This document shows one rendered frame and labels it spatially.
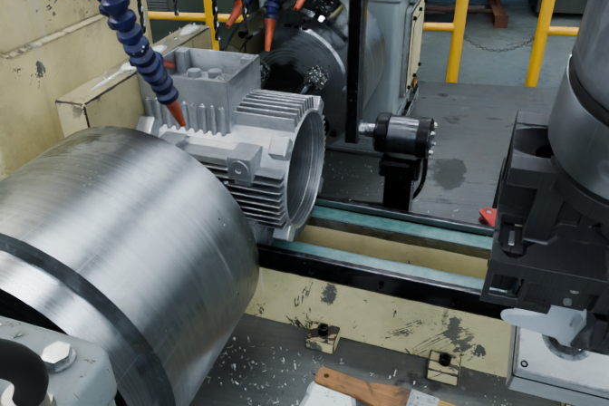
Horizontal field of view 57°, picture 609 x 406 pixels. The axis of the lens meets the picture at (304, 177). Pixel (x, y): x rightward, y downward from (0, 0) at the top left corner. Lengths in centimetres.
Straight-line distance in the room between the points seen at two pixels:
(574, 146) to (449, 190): 86
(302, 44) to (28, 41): 38
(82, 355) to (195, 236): 17
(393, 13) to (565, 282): 81
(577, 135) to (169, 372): 31
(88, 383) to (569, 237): 26
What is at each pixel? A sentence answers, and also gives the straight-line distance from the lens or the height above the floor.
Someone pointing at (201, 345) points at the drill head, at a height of 105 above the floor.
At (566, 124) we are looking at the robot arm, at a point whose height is 129.
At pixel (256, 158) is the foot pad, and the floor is 107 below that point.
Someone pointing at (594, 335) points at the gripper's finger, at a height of 115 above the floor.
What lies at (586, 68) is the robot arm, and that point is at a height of 132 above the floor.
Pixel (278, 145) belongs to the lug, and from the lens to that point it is 64.
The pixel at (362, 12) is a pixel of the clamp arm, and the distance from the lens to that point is 76.
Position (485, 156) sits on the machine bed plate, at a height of 80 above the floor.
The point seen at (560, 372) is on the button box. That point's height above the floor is 105.
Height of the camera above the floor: 139
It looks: 32 degrees down
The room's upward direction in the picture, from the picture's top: 1 degrees counter-clockwise
